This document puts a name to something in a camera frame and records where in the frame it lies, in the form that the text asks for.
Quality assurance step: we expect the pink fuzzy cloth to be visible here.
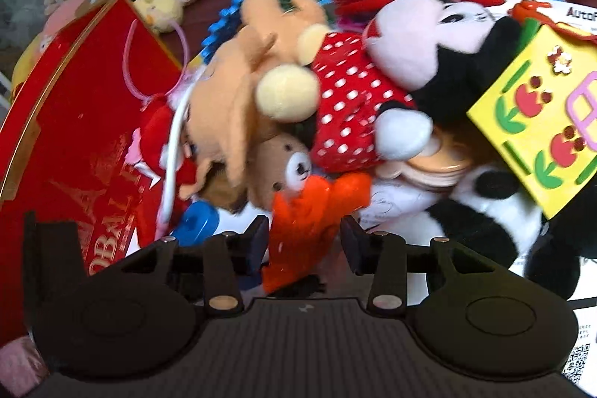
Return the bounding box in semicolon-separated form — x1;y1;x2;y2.
0;335;50;396

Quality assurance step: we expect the stack of wooden discs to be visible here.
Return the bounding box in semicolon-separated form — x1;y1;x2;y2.
378;132;476;189

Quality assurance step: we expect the orange felt toy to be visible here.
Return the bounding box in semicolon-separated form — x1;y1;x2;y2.
261;172;374;294

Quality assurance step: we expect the blue plastic gear toy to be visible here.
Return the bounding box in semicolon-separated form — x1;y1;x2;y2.
200;0;271;63

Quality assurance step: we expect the white plastic headband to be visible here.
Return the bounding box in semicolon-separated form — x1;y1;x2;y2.
156;100;197;226

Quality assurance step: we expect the thin pink hoop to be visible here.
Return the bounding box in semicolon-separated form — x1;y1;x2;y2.
122;18;192;105

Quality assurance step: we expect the red plush doll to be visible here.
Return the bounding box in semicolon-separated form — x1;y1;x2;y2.
126;102;201;240

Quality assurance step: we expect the tan plush toy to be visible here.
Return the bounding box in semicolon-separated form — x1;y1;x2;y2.
179;0;334;200

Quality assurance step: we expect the mouse plush red polka dress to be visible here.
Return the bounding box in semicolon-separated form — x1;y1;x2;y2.
308;0;523;172

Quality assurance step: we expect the pink plush toy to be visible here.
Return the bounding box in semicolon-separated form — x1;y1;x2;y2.
12;0;99;95

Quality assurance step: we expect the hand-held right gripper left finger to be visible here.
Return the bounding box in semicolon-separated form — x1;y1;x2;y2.
119;214;271;317

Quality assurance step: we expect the yellow chick plush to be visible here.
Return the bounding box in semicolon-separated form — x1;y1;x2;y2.
135;0;185;35

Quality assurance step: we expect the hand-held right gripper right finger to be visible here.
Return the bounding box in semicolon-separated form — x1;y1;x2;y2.
340;214;497;317

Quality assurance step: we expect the yellow felt house bag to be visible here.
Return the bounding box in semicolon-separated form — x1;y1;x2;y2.
466;18;597;219

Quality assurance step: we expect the small brown teddy bear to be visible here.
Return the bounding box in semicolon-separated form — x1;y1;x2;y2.
200;132;313;212

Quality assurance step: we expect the panda plush toy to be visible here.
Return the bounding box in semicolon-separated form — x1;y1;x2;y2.
406;162;584;301

